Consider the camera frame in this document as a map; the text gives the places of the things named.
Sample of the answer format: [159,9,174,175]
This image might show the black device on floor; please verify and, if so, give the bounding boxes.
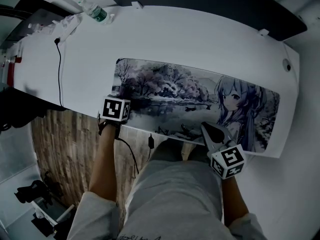
[13,170,54,208]

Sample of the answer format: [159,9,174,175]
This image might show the red panel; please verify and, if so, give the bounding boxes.
[6,55,16,88]

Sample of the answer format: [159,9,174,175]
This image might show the black power cable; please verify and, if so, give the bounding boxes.
[54,37,65,108]

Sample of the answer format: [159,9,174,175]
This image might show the green label plastic water bottle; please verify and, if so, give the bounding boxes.
[77,0,116,26]

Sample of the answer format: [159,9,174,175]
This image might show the person's grey shirt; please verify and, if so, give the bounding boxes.
[66,158,269,240]

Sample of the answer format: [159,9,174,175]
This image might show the person's legs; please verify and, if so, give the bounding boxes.
[148,138,211,163]

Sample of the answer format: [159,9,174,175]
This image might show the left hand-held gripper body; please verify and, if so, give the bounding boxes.
[98,95,132,123]

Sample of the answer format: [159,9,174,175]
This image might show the silver laptop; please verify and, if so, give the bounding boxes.
[4,7,66,43]

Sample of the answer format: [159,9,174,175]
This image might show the person's left forearm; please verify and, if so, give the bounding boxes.
[88,124,121,205]

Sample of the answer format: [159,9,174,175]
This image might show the black wrist strap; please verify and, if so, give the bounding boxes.
[97,117,122,140]

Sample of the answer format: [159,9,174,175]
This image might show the printed landscape mouse pad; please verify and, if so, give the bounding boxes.
[112,57,281,153]

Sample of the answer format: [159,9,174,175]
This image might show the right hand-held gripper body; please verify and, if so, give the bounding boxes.
[200,121,247,180]

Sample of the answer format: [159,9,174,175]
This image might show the black chair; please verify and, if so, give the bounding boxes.
[0,85,65,135]

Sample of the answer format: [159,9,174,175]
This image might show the round desk cable grommet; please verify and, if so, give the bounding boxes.
[282,58,293,73]

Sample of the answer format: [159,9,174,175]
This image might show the dark desk divider panel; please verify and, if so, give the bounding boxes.
[96,0,308,43]

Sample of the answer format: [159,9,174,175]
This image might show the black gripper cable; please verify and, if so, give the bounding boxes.
[116,136,140,179]

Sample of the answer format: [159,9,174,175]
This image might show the person's right forearm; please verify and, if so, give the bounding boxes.
[220,175,251,228]

